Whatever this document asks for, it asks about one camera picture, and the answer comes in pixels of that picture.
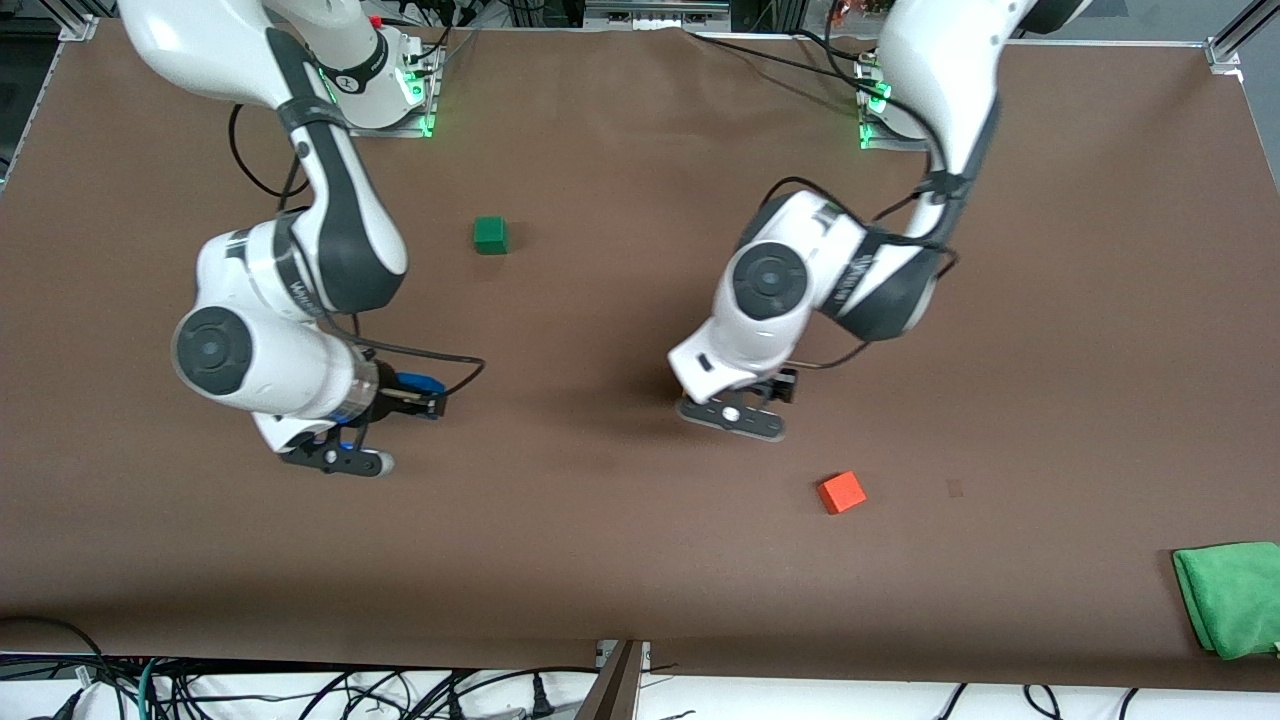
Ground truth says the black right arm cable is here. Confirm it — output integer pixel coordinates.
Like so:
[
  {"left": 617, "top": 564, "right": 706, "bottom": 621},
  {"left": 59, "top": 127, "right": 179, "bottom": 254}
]
[{"left": 228, "top": 100, "right": 489, "bottom": 403}]

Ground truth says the black cable with plug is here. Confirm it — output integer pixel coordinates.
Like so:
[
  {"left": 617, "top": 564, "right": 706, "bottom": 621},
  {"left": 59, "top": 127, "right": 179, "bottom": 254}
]
[{"left": 440, "top": 668, "right": 557, "bottom": 720}]

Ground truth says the black looped floor cable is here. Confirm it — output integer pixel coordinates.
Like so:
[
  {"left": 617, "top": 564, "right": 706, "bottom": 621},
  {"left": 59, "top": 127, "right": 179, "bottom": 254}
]
[{"left": 0, "top": 615, "right": 106, "bottom": 691}]

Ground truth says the black cable across table edge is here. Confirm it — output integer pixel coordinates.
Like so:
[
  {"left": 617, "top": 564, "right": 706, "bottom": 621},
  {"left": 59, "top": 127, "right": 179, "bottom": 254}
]
[{"left": 685, "top": 28, "right": 886, "bottom": 89}]

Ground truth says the aluminium frame corner profile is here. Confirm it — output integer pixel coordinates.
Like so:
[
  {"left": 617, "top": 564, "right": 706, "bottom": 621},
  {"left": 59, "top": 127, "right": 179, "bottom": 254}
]
[
  {"left": 40, "top": 0, "right": 123, "bottom": 43},
  {"left": 1203, "top": 0, "right": 1280, "bottom": 73}
]

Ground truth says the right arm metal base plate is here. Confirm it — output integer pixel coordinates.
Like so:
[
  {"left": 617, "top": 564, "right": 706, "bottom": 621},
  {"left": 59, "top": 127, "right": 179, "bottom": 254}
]
[{"left": 345, "top": 38, "right": 441, "bottom": 140}]

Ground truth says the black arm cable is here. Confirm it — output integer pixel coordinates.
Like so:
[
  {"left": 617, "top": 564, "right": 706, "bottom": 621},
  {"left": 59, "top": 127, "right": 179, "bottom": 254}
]
[
  {"left": 228, "top": 100, "right": 489, "bottom": 403},
  {"left": 758, "top": 174, "right": 963, "bottom": 373}
]

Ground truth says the grey metal rail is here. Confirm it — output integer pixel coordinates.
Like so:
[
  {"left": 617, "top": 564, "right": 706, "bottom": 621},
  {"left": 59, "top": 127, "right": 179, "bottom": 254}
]
[{"left": 584, "top": 0, "right": 733, "bottom": 29}]

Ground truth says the green microfibre cloth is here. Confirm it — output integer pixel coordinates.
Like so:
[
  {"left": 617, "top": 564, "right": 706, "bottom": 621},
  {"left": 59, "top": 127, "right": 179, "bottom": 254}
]
[{"left": 1171, "top": 541, "right": 1280, "bottom": 661}]

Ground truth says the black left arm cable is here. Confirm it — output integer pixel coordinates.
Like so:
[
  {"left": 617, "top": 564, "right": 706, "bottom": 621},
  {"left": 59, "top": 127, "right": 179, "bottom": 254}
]
[{"left": 758, "top": 174, "right": 963, "bottom": 373}]

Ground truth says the metal table edge bracket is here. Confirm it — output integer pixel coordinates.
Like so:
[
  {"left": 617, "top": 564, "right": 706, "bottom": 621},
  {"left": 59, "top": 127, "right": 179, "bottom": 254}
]
[{"left": 575, "top": 638, "right": 653, "bottom": 720}]

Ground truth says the orange cube block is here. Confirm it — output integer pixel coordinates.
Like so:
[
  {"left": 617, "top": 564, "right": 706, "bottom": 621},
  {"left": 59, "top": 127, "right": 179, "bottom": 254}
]
[{"left": 816, "top": 469, "right": 868, "bottom": 517}]

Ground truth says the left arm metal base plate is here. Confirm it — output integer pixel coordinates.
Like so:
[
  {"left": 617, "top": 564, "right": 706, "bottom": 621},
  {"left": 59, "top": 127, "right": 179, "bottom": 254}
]
[{"left": 857, "top": 55, "right": 933, "bottom": 153}]

